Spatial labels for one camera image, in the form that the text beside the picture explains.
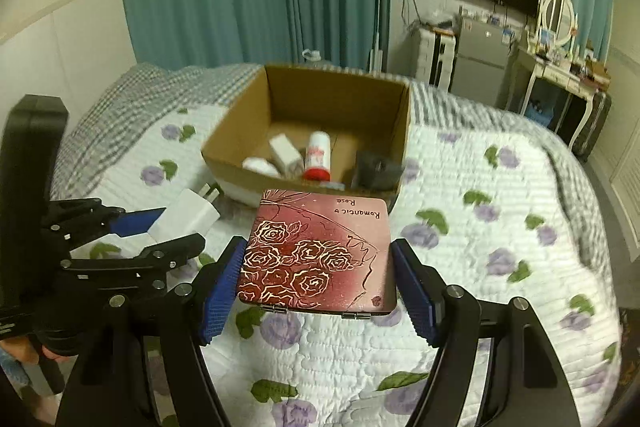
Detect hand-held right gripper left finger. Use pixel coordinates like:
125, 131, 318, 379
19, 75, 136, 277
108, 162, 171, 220
55, 237, 248, 427

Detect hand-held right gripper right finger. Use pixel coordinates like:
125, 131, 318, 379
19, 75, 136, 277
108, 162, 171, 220
390, 238, 583, 427

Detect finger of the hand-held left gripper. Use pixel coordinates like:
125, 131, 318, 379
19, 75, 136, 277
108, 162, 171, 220
42, 197, 166, 253
62, 232, 207, 280

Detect white charger plug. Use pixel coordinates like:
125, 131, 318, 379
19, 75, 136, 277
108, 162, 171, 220
148, 184, 223, 245

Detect red rose-printed case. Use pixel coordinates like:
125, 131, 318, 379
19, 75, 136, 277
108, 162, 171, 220
237, 188, 398, 318

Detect black rectangular case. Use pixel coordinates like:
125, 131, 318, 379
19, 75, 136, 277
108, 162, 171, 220
350, 151, 406, 192

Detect small white rectangular box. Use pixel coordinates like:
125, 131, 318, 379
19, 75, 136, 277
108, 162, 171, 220
270, 134, 305, 175

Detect white bottle with red cap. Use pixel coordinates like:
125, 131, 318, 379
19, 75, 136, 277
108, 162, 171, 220
302, 132, 333, 182

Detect cardboard box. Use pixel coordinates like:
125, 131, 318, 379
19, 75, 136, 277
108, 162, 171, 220
201, 64, 412, 212

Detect person's left hand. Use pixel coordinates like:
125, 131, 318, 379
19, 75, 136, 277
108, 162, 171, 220
0, 338, 73, 365

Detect white floral quilt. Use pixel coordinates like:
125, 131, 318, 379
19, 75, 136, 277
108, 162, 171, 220
50, 102, 623, 427

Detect white suitcase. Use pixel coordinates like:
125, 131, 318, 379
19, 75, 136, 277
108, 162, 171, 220
414, 27, 458, 90

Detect silver small fridge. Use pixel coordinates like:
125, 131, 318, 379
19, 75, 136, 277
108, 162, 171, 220
452, 16, 513, 110

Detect dark suitcase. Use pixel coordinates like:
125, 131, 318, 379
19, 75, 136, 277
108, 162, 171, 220
572, 89, 612, 158

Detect white dressing table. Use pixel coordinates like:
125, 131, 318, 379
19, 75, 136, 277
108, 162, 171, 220
505, 44, 612, 152

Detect white mop stick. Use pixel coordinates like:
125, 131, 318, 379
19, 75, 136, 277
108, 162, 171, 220
370, 0, 388, 70

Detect clear plastic bag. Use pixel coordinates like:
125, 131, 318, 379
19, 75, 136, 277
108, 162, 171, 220
422, 9, 453, 30

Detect white oval vanity mirror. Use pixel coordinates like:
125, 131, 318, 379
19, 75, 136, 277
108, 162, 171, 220
537, 0, 578, 48

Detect hanging black cable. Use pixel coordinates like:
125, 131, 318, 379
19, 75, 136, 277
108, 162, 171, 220
402, 0, 426, 32

